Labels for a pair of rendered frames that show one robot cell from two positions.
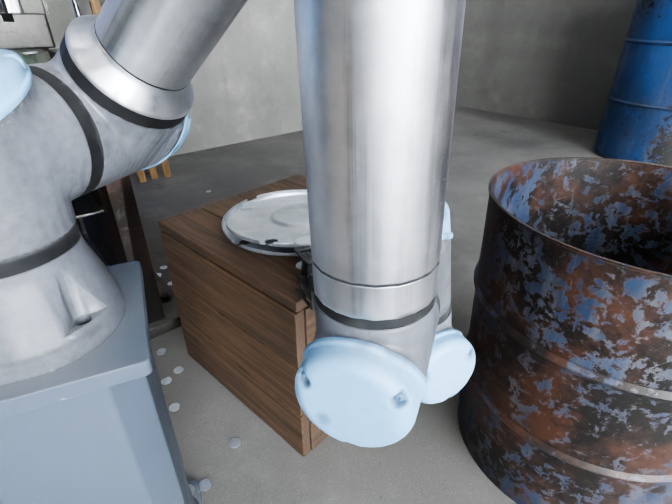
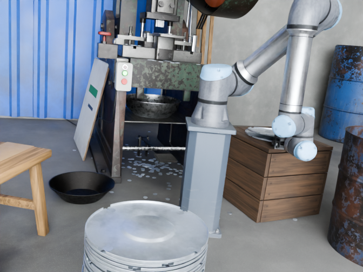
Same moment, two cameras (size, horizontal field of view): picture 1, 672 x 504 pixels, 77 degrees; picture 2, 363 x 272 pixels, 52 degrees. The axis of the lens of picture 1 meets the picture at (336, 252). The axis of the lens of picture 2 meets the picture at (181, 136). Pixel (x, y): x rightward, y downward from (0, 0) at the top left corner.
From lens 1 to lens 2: 1.09 m
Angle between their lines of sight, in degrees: 25
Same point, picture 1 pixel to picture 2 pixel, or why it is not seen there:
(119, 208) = not seen: hidden behind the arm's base
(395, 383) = (289, 120)
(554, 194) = not seen: outside the picture
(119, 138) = (240, 85)
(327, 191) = (284, 89)
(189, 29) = (263, 65)
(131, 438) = (223, 154)
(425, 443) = (309, 234)
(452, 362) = (309, 147)
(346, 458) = (274, 228)
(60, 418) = (214, 139)
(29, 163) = (228, 85)
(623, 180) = not seen: outside the picture
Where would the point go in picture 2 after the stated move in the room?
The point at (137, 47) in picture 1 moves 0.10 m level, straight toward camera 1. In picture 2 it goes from (251, 67) to (257, 69)
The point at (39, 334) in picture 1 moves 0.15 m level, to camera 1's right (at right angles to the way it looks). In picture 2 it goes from (217, 118) to (257, 125)
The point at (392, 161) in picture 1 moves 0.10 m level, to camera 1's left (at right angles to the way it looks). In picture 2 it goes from (294, 85) to (263, 81)
